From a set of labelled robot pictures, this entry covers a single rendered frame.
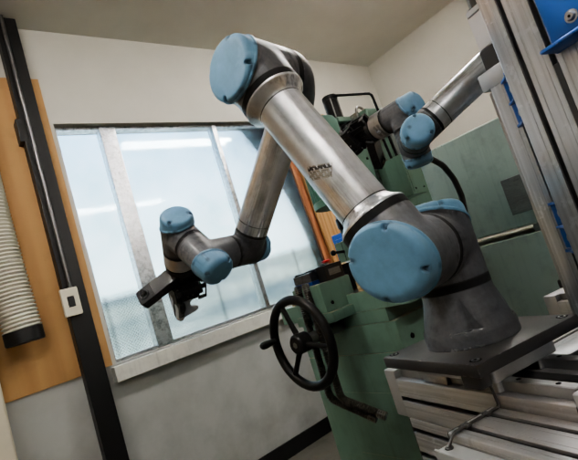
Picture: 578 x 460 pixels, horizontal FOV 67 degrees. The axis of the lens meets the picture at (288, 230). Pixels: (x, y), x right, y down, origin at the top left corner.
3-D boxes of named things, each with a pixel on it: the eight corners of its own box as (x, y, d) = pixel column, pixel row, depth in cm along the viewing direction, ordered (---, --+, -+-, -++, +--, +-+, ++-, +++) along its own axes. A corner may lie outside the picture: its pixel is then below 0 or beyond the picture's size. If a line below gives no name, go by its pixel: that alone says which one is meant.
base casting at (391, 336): (308, 358, 157) (300, 333, 158) (403, 312, 194) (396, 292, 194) (406, 351, 123) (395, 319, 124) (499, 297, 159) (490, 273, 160)
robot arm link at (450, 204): (498, 265, 75) (470, 190, 76) (474, 280, 64) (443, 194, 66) (433, 280, 82) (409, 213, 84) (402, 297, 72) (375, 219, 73)
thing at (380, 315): (304, 333, 156) (301, 322, 157) (344, 316, 170) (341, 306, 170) (389, 321, 126) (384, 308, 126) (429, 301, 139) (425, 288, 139)
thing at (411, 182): (395, 201, 157) (383, 162, 159) (410, 198, 163) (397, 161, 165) (415, 193, 151) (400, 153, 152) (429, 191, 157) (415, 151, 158)
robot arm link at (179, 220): (172, 232, 91) (150, 211, 95) (175, 268, 98) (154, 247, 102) (203, 217, 95) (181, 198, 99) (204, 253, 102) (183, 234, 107)
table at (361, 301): (263, 333, 159) (258, 318, 160) (322, 309, 179) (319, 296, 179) (390, 313, 113) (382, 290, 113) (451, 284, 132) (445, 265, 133)
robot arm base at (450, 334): (541, 320, 69) (520, 261, 70) (475, 354, 63) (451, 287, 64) (470, 323, 83) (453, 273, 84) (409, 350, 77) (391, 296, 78)
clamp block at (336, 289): (299, 318, 142) (290, 291, 143) (328, 307, 151) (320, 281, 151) (328, 312, 131) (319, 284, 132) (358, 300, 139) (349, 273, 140)
